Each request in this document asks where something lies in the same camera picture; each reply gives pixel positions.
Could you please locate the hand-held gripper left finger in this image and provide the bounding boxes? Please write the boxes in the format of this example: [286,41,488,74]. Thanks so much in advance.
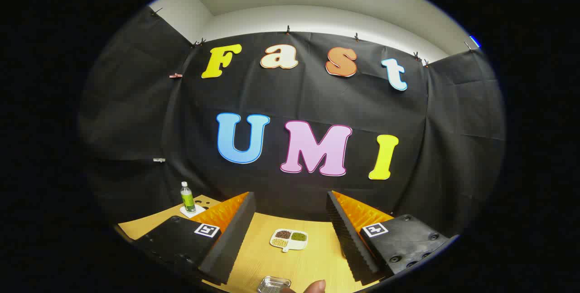
[131,191,256,285]

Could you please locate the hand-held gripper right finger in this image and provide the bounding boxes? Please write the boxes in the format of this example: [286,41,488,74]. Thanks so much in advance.
[326,190,459,285]

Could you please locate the white square coaster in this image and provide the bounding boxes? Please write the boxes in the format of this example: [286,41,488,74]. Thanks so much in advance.
[179,205,206,219]

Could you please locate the white divided bean tray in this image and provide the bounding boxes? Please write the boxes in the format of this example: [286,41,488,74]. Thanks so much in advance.
[270,228,309,253]

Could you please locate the green label plastic bottle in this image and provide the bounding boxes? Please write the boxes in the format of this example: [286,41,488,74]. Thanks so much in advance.
[180,182,197,213]

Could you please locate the black backdrop cloth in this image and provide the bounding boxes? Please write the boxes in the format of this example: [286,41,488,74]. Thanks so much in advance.
[77,5,506,244]

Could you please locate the metal wire basket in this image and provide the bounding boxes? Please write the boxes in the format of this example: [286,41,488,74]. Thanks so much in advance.
[257,276,291,293]

